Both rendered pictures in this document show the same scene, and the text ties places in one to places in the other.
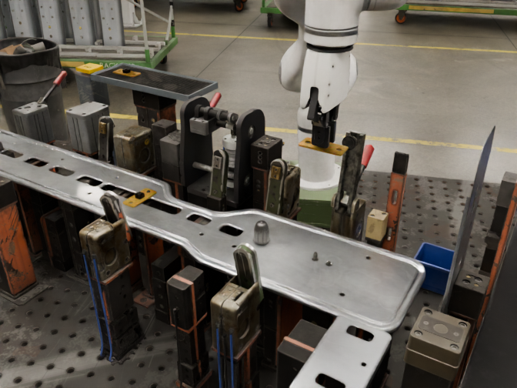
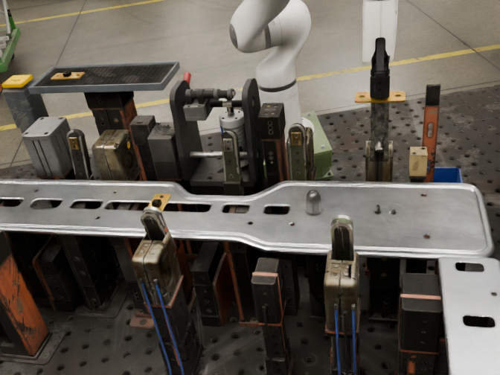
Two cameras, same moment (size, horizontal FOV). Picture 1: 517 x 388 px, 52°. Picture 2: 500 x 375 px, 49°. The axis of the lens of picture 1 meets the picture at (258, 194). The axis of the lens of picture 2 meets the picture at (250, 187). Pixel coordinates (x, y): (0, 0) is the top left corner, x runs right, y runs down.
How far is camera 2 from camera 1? 0.35 m
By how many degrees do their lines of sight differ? 13
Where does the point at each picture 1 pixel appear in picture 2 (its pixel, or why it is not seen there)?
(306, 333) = (417, 284)
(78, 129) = (43, 152)
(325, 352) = (452, 295)
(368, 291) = (448, 225)
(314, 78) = (379, 28)
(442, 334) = not seen: outside the picture
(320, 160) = (290, 116)
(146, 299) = not seen: hidden behind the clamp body
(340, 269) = (408, 214)
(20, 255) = (29, 309)
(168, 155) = (161, 152)
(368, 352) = (489, 282)
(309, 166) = not seen: hidden behind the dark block
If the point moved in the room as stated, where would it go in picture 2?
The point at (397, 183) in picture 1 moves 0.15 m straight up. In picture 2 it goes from (431, 115) to (437, 43)
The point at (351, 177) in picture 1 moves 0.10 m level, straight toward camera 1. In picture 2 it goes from (382, 122) to (399, 145)
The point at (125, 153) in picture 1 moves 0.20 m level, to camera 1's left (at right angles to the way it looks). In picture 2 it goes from (110, 164) to (24, 187)
